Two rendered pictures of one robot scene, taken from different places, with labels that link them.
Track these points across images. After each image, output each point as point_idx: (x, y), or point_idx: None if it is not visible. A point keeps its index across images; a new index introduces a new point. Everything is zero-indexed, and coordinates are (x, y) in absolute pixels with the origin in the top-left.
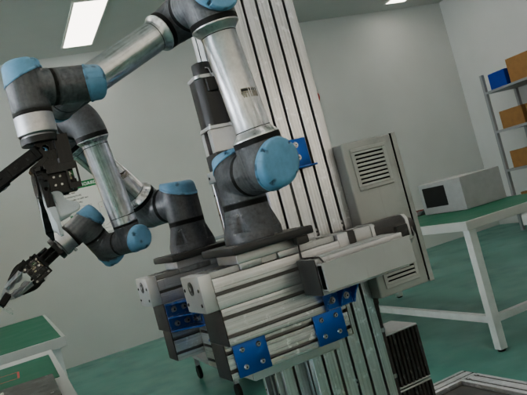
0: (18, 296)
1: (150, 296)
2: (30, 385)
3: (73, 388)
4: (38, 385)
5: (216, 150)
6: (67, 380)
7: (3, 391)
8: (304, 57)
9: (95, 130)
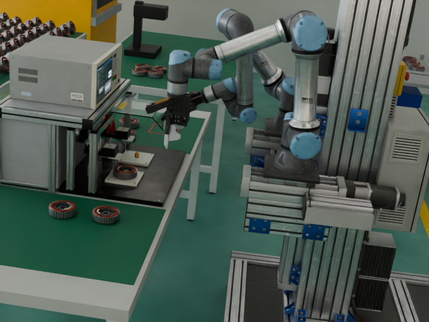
0: None
1: (245, 146)
2: (169, 155)
3: (185, 174)
4: (172, 160)
5: None
6: (189, 162)
7: (156, 150)
8: (398, 57)
9: None
